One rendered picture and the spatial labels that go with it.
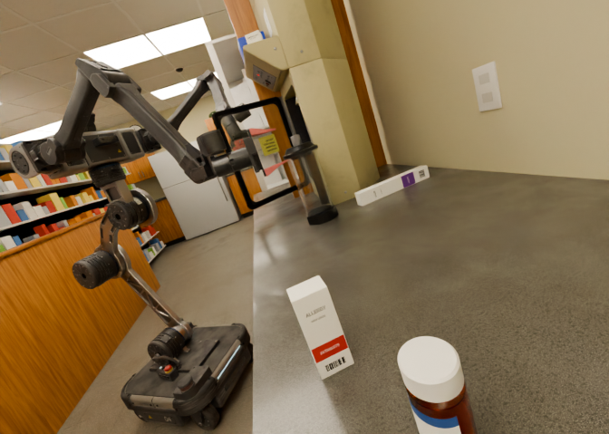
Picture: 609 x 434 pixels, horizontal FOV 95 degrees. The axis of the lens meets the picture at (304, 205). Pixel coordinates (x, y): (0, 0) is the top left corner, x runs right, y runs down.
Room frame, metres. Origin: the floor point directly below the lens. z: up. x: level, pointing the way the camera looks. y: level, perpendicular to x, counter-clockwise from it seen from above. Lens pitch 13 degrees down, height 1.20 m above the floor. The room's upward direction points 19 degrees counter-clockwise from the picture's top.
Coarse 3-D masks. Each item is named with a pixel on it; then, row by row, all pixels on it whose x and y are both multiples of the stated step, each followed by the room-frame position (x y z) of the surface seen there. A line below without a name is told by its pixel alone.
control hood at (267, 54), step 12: (276, 36) 0.95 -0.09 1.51; (252, 48) 0.94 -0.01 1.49; (264, 48) 0.95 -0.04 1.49; (276, 48) 0.95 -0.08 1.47; (252, 60) 1.00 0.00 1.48; (264, 60) 0.95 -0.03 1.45; (276, 60) 0.95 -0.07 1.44; (252, 72) 1.14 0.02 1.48; (276, 72) 0.99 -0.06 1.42; (276, 84) 1.14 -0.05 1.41
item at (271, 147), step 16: (240, 112) 1.16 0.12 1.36; (256, 112) 1.20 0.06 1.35; (272, 112) 1.23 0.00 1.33; (224, 128) 1.12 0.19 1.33; (240, 128) 1.15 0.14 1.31; (256, 128) 1.18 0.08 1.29; (272, 128) 1.22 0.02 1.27; (240, 144) 1.14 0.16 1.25; (256, 144) 1.17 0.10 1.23; (272, 144) 1.20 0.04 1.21; (288, 144) 1.24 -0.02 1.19; (272, 160) 1.19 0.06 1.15; (256, 176) 1.15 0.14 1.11; (272, 176) 1.18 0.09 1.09; (288, 176) 1.21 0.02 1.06; (256, 192) 1.14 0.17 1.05; (272, 192) 1.17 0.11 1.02
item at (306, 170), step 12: (300, 156) 0.80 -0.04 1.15; (312, 156) 0.81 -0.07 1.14; (300, 168) 0.80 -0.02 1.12; (312, 168) 0.80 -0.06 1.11; (300, 180) 0.81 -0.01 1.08; (312, 180) 0.80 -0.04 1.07; (324, 180) 0.82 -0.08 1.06; (300, 192) 0.82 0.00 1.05; (312, 192) 0.80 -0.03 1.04; (324, 192) 0.81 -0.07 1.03; (312, 204) 0.80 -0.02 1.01; (324, 204) 0.80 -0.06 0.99
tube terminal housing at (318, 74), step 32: (256, 0) 1.11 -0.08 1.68; (288, 0) 0.96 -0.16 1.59; (320, 0) 1.05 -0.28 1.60; (288, 32) 0.95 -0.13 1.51; (320, 32) 1.00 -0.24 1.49; (288, 64) 0.95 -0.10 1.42; (320, 64) 0.96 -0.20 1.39; (288, 96) 1.22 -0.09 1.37; (320, 96) 0.96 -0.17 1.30; (352, 96) 1.08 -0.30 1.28; (320, 128) 0.96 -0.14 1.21; (352, 128) 1.02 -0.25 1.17; (320, 160) 0.95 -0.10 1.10; (352, 160) 0.96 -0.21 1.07; (352, 192) 0.96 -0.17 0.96
